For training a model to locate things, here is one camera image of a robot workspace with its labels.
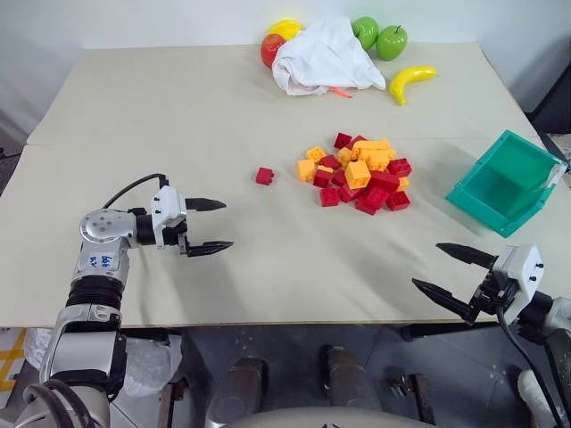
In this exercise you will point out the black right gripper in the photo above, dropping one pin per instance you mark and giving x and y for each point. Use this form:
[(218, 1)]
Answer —
[(493, 292)]

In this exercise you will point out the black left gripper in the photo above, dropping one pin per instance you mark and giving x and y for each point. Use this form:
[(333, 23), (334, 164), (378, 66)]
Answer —
[(171, 235)]

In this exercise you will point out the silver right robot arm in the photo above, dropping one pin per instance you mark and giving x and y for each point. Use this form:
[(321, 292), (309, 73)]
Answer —
[(560, 330)]

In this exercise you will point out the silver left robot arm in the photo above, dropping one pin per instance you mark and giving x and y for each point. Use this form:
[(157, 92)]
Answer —
[(98, 263)]

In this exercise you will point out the teal plastic bin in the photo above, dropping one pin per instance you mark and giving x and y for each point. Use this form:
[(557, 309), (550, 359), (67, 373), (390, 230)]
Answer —
[(490, 191)]

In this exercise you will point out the long red building block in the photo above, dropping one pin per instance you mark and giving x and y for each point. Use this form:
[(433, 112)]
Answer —
[(372, 201), (383, 181)]

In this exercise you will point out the yellow plastic building brick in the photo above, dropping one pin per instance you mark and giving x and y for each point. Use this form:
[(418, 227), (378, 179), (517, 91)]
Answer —
[(372, 146), (379, 159)]

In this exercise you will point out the yellow plastic toy brick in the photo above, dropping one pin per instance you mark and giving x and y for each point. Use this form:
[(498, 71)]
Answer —
[(358, 175)]

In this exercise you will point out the rusty metal bar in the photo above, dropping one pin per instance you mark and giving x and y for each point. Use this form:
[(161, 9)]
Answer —
[(171, 403)]

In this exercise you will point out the red toy apple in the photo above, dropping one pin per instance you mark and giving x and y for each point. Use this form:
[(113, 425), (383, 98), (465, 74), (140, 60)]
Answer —
[(270, 49)]

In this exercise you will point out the orange plastic strip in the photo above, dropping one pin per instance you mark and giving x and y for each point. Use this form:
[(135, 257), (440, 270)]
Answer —
[(341, 92)]

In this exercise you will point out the black object beside table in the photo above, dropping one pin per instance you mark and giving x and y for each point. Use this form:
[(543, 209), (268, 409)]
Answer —
[(555, 98)]

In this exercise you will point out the yellow toy banana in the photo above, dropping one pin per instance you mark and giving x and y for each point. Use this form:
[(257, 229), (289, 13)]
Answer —
[(408, 78)]

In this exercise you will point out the white crumpled cloth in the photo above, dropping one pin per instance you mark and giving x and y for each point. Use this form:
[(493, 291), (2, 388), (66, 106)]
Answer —
[(325, 58)]

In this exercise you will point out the yellow toy fruit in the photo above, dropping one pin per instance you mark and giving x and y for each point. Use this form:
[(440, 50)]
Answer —
[(285, 27)]

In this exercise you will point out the green toy apple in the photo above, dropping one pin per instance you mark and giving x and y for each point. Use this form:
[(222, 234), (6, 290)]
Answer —
[(366, 30), (391, 43)]

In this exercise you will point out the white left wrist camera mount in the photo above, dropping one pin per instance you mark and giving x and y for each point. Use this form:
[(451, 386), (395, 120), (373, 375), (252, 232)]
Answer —
[(167, 203)]

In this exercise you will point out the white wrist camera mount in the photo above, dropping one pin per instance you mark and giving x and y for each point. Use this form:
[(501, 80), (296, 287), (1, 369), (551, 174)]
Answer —
[(522, 267), (167, 203)]

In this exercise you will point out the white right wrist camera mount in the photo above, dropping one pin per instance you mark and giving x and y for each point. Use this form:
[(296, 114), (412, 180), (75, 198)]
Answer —
[(522, 267)]

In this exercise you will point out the metal floor bracket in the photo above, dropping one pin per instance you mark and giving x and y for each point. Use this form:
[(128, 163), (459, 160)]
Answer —
[(408, 390)]

